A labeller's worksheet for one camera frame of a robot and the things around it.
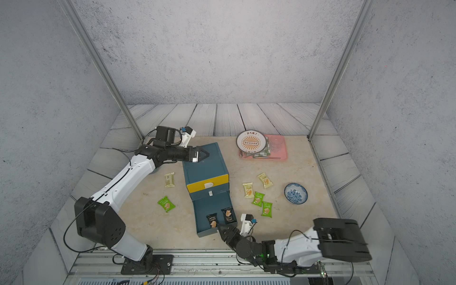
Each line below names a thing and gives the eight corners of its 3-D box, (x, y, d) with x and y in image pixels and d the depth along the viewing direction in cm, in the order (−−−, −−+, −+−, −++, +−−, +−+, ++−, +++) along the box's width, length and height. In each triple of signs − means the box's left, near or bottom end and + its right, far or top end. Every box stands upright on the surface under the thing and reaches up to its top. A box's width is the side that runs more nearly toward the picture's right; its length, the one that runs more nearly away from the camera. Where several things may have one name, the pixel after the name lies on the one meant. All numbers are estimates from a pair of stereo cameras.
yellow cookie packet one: (165, 188, 99) (164, 186, 97) (165, 176, 104) (164, 174, 102) (175, 186, 100) (173, 184, 98) (174, 174, 105) (173, 172, 103)
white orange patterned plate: (236, 153, 113) (236, 150, 111) (235, 132, 125) (235, 129, 123) (267, 153, 113) (267, 150, 111) (264, 132, 125) (264, 129, 123)
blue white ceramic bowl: (284, 206, 92) (287, 201, 88) (281, 187, 98) (283, 183, 95) (307, 205, 92) (310, 201, 88) (302, 187, 98) (304, 183, 95)
